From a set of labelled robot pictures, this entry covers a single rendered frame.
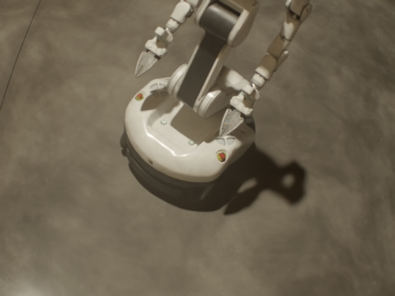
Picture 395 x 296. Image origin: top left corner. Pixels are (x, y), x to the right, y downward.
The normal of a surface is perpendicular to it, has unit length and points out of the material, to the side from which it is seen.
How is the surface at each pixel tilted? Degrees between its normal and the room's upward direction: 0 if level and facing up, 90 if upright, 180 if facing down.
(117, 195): 0
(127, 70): 0
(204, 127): 0
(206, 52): 70
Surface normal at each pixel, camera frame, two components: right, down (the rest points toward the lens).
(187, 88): -0.51, 0.39
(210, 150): 0.16, -0.54
